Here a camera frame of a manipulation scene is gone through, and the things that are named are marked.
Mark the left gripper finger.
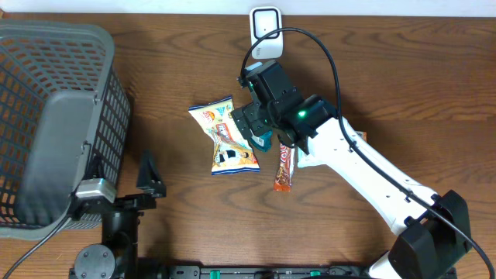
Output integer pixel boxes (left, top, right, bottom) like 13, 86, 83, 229
83, 155, 105, 181
136, 150, 165, 192

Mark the teal mouthwash bottle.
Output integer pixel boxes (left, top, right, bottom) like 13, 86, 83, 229
248, 130, 273, 152

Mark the light blue tissue pack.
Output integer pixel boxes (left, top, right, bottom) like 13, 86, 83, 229
298, 149, 322, 168

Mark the yellow snack bag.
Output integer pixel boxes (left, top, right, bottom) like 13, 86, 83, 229
188, 96, 260, 175

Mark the red orange chocolate bar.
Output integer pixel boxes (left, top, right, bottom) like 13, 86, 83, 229
274, 143, 295, 192

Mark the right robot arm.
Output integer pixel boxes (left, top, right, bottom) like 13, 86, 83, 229
232, 60, 471, 278

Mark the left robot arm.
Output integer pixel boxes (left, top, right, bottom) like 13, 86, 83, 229
69, 150, 169, 279

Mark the white barcode scanner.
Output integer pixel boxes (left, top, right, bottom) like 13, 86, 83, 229
249, 6, 284, 60

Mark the grey plastic basket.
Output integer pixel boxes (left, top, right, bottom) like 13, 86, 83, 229
1, 19, 131, 241

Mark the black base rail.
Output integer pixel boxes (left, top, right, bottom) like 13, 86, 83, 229
69, 264, 373, 279

